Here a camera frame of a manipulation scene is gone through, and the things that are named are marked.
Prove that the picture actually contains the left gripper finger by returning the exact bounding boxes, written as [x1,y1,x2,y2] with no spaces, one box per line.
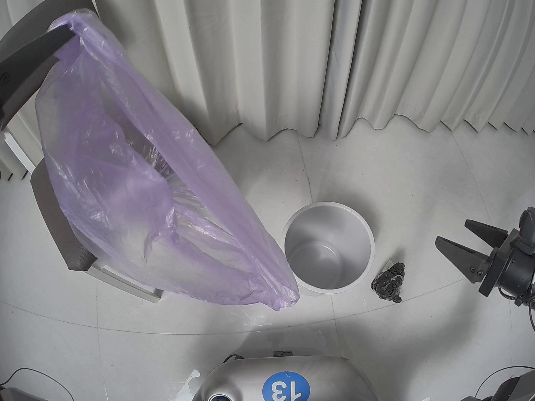
[0,54,60,130]
[0,29,81,73]

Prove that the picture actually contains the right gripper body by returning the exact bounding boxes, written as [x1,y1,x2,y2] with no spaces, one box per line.
[478,228,535,307]

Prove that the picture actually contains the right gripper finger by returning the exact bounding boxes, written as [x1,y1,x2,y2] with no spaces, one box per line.
[465,220,510,247]
[436,236,490,284]

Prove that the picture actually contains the black plastic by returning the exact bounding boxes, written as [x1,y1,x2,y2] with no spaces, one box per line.
[370,261,407,305]

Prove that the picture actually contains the purple plastic bag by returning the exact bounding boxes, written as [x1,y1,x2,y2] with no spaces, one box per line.
[34,10,301,311]

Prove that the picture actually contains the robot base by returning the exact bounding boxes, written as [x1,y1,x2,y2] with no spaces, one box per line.
[190,347,377,401]

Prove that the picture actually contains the white trash bin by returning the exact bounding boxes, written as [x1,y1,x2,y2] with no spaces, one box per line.
[283,201,375,295]

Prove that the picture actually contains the grey padded white chair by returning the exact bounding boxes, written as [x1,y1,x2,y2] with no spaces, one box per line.
[0,0,164,304]

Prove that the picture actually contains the white curtain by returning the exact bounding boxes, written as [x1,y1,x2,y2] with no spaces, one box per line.
[0,0,341,183]
[320,0,535,142]

